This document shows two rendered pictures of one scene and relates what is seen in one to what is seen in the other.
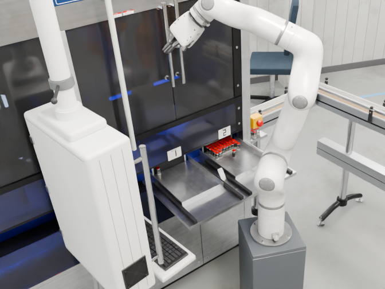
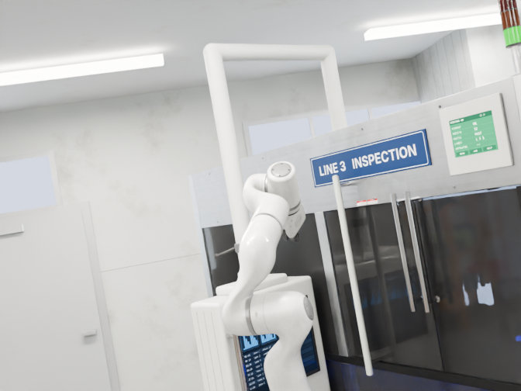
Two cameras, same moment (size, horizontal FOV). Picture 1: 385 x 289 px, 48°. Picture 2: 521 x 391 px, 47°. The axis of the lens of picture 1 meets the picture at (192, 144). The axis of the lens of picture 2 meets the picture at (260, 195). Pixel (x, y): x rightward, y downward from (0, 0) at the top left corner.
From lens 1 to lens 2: 241 cm
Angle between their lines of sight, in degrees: 88
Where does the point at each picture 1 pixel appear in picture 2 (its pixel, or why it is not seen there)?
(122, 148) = (212, 311)
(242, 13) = (247, 198)
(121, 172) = (212, 336)
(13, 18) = not seen: hidden behind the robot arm
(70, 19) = (326, 202)
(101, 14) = (349, 200)
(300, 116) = (270, 356)
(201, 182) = not seen: outside the picture
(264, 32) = not seen: hidden behind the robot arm
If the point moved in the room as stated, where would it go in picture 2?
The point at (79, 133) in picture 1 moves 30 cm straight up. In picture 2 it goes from (220, 290) to (207, 212)
